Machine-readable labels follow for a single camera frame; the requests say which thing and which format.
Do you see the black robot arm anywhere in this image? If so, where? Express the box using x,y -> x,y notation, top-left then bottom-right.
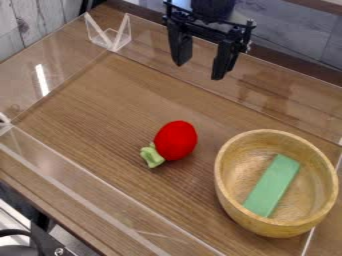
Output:
162,0 -> 256,80

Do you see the black cable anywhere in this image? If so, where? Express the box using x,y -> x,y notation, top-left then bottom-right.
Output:
0,228 -> 33,248

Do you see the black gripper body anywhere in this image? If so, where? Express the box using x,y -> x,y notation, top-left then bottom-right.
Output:
162,0 -> 256,53

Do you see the red plush strawberry toy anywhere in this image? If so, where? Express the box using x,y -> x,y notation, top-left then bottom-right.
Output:
140,120 -> 197,168

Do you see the brown wooden bowl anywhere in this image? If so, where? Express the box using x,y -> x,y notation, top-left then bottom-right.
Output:
213,129 -> 339,238

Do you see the clear acrylic enclosure wall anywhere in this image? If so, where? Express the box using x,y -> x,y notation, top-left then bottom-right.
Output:
0,11 -> 342,256

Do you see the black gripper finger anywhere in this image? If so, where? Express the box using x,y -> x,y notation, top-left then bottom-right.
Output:
211,39 -> 239,80
166,20 -> 192,66

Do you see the green rectangular block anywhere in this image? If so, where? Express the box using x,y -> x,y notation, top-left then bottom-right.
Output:
243,154 -> 300,217

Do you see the black metal bracket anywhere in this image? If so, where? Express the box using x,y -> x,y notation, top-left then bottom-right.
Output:
29,223 -> 77,256

